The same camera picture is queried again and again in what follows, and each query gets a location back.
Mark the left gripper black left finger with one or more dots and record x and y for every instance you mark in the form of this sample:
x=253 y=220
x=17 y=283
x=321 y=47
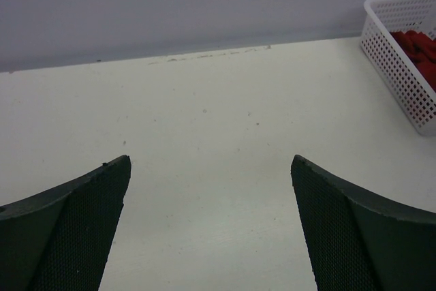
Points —
x=60 y=239

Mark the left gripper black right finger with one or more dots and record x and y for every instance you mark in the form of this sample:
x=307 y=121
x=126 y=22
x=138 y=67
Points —
x=359 y=240

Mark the red t-shirt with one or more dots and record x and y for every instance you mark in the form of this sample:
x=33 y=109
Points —
x=420 y=49

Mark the white perforated plastic basket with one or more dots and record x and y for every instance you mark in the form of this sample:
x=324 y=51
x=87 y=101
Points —
x=410 y=89

